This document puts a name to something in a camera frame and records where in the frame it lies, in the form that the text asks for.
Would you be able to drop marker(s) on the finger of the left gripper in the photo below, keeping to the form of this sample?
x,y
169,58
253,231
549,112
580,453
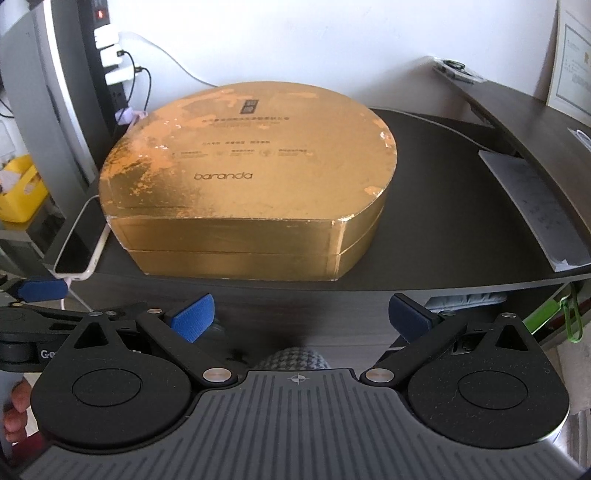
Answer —
x,y
34,290

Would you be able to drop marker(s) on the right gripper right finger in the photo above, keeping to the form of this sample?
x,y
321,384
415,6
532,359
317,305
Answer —
x,y
476,379

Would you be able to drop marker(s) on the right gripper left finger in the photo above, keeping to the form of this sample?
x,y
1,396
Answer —
x,y
115,384

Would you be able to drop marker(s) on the gold round box lid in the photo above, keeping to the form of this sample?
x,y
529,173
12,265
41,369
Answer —
x,y
270,162

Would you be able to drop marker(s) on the person's left hand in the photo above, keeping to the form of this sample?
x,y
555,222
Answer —
x,y
16,420

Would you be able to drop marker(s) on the white-cased smartphone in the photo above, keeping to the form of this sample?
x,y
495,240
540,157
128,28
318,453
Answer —
x,y
84,243

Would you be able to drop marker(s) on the yellow plastic bin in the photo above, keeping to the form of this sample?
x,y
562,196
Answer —
x,y
22,190

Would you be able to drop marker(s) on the grey paper stack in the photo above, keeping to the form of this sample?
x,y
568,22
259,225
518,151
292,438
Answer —
x,y
556,235

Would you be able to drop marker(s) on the houndstooth chair seat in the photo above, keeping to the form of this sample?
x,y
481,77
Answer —
x,y
292,359

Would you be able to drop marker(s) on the black power strip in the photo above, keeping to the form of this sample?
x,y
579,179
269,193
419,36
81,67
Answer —
x,y
112,99

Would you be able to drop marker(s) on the gold gift box base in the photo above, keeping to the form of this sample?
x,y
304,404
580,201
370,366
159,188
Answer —
x,y
249,249

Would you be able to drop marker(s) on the bottom white charger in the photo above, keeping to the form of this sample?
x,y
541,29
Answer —
x,y
120,75

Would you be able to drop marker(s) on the white charger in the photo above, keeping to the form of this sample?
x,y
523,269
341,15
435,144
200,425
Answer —
x,y
111,56
120,75
106,36

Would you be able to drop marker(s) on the middle white charger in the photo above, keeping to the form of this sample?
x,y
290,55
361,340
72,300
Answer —
x,y
111,56

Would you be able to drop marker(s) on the dark curved desk shelf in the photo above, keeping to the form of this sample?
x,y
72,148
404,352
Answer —
x,y
540,134

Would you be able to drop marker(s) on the top white charger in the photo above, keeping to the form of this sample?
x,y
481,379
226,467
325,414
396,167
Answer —
x,y
106,36

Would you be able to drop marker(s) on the framed certificate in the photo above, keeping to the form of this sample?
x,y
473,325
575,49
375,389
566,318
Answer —
x,y
569,90

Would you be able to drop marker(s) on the clear tray with items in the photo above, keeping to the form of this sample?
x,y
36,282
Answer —
x,y
457,71

